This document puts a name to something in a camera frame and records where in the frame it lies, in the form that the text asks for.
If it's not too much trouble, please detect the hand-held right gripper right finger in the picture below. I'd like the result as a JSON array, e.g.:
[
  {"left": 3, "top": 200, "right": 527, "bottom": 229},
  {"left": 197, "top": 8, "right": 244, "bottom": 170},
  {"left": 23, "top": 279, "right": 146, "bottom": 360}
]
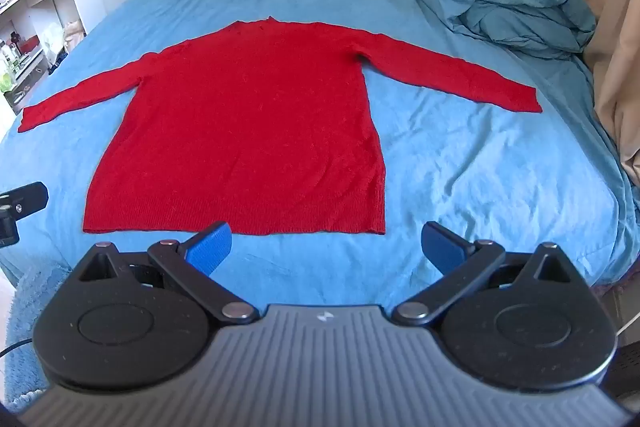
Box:
[{"left": 392, "top": 221, "right": 574, "bottom": 326}]

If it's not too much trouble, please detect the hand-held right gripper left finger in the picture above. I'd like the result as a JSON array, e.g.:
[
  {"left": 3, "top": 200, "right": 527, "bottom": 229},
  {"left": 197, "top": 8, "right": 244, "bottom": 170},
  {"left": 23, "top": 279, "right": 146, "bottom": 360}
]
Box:
[{"left": 76, "top": 221, "right": 260, "bottom": 324}]

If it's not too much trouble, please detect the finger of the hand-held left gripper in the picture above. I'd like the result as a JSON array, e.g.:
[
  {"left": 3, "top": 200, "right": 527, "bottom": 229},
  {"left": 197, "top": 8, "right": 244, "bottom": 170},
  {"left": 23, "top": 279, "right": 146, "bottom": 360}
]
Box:
[{"left": 0, "top": 181, "right": 50, "bottom": 248}]

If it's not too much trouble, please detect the red knit sweater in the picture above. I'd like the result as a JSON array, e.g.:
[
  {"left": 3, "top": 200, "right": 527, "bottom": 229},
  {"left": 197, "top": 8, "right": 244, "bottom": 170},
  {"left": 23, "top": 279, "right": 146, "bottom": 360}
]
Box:
[{"left": 18, "top": 16, "right": 544, "bottom": 237}]

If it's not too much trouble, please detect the light blue bed sheet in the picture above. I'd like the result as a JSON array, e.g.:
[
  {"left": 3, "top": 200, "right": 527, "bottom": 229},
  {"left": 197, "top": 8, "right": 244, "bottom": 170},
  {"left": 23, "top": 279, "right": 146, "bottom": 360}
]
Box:
[{"left": 0, "top": 0, "right": 640, "bottom": 308}]

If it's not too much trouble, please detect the blue fluffy rug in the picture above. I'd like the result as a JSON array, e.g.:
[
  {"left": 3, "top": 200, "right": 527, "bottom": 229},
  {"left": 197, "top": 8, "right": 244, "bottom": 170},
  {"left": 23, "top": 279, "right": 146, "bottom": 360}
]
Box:
[{"left": 0, "top": 264, "right": 68, "bottom": 410}]

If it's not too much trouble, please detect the white shelf unit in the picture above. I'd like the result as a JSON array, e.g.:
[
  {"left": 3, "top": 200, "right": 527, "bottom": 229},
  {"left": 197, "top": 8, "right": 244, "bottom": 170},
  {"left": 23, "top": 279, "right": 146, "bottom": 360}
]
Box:
[{"left": 0, "top": 0, "right": 151, "bottom": 112}]

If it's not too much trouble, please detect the black cable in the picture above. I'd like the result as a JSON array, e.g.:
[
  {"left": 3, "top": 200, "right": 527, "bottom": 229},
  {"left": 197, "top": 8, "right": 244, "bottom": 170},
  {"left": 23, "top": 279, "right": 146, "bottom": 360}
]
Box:
[{"left": 0, "top": 338, "right": 34, "bottom": 356}]

